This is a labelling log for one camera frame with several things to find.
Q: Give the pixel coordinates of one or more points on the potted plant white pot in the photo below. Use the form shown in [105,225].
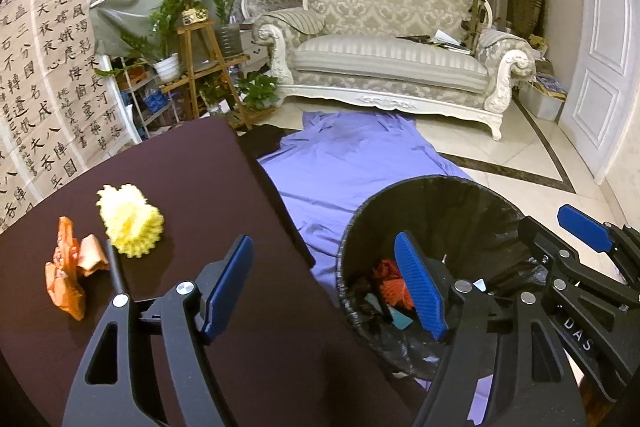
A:
[154,46]

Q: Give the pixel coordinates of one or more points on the tall green potted plant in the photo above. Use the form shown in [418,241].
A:
[227,1]

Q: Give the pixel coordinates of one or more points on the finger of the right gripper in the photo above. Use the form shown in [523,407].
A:
[561,261]
[621,245]

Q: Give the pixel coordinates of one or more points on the toy rifle on sofa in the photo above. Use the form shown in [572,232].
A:
[478,16]

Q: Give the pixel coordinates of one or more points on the blue basket on shelf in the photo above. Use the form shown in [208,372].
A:
[156,101]

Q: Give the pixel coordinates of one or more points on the wooden plant stand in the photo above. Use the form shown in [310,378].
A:
[217,70]

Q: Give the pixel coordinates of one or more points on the black trash bin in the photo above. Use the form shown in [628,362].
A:
[472,230]

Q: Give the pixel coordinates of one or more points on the calligraphy scroll wall hanging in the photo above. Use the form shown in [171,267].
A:
[59,117]

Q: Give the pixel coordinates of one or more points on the black cylinder tube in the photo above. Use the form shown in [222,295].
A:
[117,277]

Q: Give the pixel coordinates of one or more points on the grey storage box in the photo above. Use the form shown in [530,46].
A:
[543,96]

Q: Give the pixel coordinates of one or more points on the orange wrapper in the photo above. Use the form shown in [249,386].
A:
[61,273]

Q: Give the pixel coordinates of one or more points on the white ornate sofa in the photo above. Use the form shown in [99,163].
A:
[358,59]

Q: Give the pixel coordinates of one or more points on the gold ornament on stand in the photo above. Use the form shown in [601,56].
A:
[194,16]

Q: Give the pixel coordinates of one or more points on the tan paper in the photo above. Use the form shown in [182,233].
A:
[91,257]

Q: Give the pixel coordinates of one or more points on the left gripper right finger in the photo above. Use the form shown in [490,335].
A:
[532,383]

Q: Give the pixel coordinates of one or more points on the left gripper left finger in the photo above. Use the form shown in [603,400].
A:
[116,383]

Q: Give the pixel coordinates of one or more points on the white panel door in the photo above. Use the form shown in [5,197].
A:
[605,82]

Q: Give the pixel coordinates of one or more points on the purple cloth on floor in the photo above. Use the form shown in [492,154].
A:
[326,171]

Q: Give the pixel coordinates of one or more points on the metal shelf rack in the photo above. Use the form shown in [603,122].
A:
[133,86]

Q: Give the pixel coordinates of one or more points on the dark brown tablecloth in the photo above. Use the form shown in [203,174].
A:
[287,359]

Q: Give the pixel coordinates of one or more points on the yellow foam fruit net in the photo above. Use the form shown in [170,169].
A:
[132,224]

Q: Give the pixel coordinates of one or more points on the striped cushion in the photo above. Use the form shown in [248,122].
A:
[306,22]

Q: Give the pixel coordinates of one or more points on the papers on sofa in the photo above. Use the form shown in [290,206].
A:
[441,40]

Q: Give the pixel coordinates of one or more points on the small floor potted plant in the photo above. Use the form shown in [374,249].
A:
[258,90]

